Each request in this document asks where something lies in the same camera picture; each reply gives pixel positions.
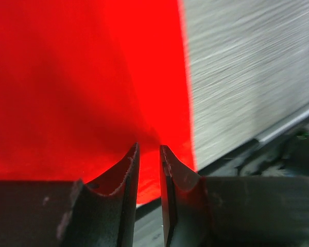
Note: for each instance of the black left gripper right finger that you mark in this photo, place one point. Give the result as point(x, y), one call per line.
point(231, 211)

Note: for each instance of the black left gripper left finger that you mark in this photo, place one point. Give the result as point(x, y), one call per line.
point(72, 213)

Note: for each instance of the red t shirt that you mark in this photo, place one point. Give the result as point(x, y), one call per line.
point(82, 81)

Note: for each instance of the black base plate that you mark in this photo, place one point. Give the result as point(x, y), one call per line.
point(285, 156)

